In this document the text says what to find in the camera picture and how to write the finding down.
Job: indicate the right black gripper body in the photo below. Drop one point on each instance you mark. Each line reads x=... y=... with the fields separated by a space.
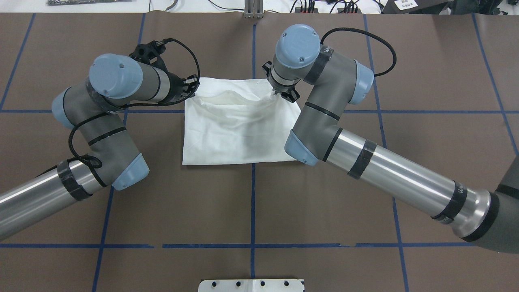
x=288 y=95

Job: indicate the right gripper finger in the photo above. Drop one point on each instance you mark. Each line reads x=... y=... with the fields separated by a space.
x=291 y=96

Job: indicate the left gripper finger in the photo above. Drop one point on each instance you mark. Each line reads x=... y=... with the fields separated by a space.
x=188 y=94
x=191 y=82

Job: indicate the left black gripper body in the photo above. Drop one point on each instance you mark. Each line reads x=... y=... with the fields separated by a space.
x=176 y=84

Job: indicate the white printed t-shirt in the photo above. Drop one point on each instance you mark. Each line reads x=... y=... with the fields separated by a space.
x=231 y=122

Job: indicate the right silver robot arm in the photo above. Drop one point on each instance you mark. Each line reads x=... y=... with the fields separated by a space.
x=484 y=218

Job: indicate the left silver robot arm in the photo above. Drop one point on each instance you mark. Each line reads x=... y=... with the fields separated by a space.
x=103 y=152

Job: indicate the upper orange black adapter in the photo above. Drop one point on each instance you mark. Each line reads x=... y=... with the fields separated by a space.
x=304 y=6

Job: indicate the orange black adapter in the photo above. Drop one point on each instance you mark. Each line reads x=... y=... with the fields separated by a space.
x=304 y=6
x=346 y=7

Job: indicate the lower orange black adapter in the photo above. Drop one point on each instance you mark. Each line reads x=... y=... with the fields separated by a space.
x=346 y=7

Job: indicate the white labelled black box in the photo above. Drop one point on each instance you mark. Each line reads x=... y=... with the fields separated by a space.
x=414 y=6

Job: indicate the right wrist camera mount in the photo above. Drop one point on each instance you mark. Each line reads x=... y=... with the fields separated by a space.
x=266 y=67

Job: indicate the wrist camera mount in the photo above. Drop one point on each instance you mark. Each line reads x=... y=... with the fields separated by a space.
x=150 y=54
x=266 y=67

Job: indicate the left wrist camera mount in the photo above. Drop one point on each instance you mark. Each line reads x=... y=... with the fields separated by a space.
x=150 y=54

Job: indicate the aluminium frame post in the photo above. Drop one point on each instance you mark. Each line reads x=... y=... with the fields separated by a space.
x=253 y=9

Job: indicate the white pedestal column base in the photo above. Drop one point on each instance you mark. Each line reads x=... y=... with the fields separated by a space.
x=252 y=285

